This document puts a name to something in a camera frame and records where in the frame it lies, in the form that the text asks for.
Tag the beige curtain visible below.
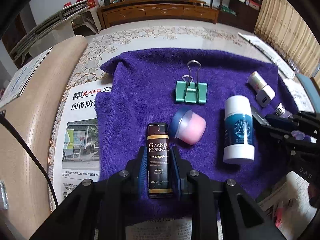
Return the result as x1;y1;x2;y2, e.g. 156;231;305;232
254;0;319;76

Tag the green binder clip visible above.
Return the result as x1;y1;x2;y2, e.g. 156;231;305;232
175;60;208;105

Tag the wooden tv cabinet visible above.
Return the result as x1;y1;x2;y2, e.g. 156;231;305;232
98;0;219;29

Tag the large spread newspaper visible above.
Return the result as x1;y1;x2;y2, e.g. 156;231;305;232
258;79;319;239

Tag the black cable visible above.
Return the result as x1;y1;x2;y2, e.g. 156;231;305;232
0;115;60;208

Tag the newspaper under left side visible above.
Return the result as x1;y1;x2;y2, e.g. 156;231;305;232
53;81;112;203

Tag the white paper on armrest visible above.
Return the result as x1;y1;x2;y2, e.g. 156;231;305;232
0;47;52;108

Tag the dark shelving unit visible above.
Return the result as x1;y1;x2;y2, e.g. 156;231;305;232
210;0;263;33

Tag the black rectangular lighter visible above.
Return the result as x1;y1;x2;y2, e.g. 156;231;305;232
251;105;270;126

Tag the white charger plug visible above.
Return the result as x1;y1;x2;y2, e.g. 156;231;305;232
255;85;276;108

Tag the teal chair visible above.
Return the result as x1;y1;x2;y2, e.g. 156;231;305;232
296;73;320;113

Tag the white and teal tube bottle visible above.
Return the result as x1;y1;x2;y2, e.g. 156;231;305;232
223;95;255;165

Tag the folded grey rack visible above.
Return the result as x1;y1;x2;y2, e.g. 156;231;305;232
9;0;89;62

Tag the folded newspaper far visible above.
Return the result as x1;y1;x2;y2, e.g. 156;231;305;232
238;33;295;80

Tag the purple towel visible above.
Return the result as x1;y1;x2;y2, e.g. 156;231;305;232
95;48;298;198

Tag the clear candy bottle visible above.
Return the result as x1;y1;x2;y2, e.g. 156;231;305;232
273;102;306;141

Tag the pink tube white cap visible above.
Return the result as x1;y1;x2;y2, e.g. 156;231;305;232
273;200;284;228

